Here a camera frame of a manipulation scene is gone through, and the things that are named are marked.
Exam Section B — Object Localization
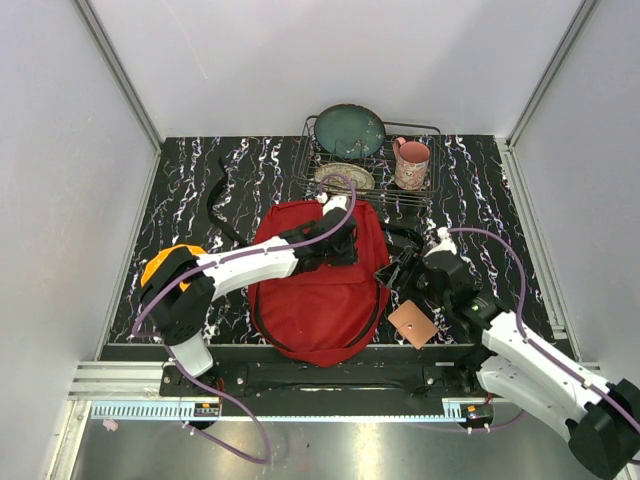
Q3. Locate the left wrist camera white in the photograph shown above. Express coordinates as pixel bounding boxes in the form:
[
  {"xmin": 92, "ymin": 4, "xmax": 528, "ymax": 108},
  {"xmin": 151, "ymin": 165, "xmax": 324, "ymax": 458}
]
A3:
[{"xmin": 316, "ymin": 193, "xmax": 350, "ymax": 216}]

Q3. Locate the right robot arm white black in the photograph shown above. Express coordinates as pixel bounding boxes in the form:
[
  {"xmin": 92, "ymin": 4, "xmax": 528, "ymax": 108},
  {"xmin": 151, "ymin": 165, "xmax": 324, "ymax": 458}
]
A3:
[{"xmin": 376, "ymin": 248, "xmax": 639, "ymax": 479}]

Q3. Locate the red backpack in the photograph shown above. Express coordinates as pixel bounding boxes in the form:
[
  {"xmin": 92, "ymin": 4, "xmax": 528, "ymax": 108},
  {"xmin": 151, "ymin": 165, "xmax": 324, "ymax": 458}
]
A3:
[{"xmin": 207, "ymin": 157, "xmax": 426, "ymax": 369}]

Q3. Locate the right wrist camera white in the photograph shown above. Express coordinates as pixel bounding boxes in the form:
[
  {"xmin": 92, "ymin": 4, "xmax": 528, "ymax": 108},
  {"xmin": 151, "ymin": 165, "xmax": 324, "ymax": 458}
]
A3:
[{"xmin": 427, "ymin": 227, "xmax": 458, "ymax": 255}]

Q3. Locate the orange perforated plate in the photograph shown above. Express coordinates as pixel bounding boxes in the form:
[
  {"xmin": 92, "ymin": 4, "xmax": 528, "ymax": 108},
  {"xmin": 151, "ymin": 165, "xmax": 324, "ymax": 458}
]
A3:
[{"xmin": 140, "ymin": 244, "xmax": 206, "ymax": 287}]

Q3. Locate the aluminium frame rail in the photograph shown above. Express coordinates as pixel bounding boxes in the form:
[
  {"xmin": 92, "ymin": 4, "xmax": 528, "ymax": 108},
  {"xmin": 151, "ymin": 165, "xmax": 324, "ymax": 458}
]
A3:
[{"xmin": 69, "ymin": 362, "xmax": 499, "ymax": 423}]

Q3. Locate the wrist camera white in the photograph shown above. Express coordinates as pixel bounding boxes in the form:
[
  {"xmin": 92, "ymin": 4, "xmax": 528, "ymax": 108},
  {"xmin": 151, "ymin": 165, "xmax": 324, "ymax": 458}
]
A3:
[
  {"xmin": 316, "ymin": 193, "xmax": 350, "ymax": 216},
  {"xmin": 427, "ymin": 227, "xmax": 458, "ymax": 255}
]

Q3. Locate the black wire dish rack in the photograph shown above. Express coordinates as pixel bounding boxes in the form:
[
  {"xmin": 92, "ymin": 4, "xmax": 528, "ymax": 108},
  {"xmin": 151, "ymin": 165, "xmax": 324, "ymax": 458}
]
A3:
[{"xmin": 294, "ymin": 104, "xmax": 444, "ymax": 205}]

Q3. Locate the pink patterned mug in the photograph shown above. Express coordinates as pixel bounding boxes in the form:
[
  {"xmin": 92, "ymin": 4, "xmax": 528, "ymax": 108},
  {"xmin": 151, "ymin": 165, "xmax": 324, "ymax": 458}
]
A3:
[{"xmin": 393, "ymin": 137, "xmax": 431, "ymax": 191}]

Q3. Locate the patterned beige plate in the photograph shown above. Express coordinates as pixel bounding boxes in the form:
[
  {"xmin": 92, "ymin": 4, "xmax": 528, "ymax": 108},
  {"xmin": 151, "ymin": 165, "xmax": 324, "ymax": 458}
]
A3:
[{"xmin": 313, "ymin": 162, "xmax": 375, "ymax": 194}]

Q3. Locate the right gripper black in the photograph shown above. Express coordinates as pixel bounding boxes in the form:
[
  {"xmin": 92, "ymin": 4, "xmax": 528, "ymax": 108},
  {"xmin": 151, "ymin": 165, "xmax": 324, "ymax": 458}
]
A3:
[{"xmin": 374, "ymin": 245, "xmax": 450, "ymax": 310}]

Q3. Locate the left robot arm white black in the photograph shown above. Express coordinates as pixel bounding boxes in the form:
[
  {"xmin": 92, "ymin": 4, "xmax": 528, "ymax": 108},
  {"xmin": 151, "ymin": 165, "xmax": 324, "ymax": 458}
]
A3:
[{"xmin": 133, "ymin": 207, "xmax": 356, "ymax": 396}]

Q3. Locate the teal ceramic plate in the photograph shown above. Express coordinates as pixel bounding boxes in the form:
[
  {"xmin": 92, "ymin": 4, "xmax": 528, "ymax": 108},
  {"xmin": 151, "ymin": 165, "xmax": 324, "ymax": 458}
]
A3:
[{"xmin": 314, "ymin": 104, "xmax": 386, "ymax": 160}]

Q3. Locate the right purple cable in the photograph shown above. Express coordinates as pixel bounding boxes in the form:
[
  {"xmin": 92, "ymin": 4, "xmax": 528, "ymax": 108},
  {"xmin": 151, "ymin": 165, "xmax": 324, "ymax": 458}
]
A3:
[{"xmin": 447, "ymin": 227, "xmax": 640, "ymax": 434}]

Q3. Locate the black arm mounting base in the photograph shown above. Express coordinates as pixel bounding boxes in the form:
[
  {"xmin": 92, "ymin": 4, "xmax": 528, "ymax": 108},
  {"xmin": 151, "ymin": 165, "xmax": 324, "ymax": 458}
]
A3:
[{"xmin": 158, "ymin": 344, "xmax": 515, "ymax": 401}]

